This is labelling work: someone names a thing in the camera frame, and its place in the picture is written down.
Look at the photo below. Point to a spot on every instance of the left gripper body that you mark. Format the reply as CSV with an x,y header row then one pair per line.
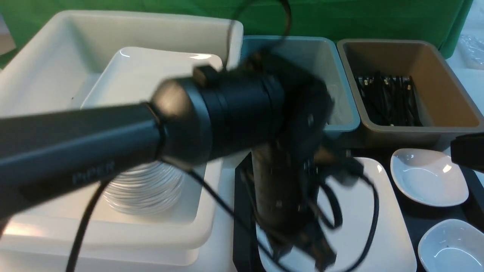
x,y
293,201

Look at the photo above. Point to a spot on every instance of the large white rice plate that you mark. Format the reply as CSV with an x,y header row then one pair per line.
x,y
391,249

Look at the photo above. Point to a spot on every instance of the white small dish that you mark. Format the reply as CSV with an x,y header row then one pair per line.
x,y
452,246
428,177

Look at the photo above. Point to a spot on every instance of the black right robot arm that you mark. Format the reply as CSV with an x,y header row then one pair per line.
x,y
468,151

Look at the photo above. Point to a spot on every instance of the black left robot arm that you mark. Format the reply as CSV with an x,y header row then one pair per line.
x,y
267,104

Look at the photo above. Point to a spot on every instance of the teal plastic bin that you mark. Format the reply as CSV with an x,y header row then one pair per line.
x,y
320,56

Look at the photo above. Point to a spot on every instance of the pile of black chopsticks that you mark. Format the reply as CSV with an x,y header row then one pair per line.
x,y
389,100

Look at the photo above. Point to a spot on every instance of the stack of white small bowls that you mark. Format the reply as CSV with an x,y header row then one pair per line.
x,y
146,189

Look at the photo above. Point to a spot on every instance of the brown plastic bin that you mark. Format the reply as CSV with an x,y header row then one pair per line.
x,y
445,108

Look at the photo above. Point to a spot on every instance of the stack of white square plates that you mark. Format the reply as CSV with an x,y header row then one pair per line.
x,y
133,74

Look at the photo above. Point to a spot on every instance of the green cloth backdrop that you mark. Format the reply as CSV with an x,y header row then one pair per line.
x,y
438,22

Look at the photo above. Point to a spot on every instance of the large white plastic tub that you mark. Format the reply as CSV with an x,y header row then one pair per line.
x,y
56,71

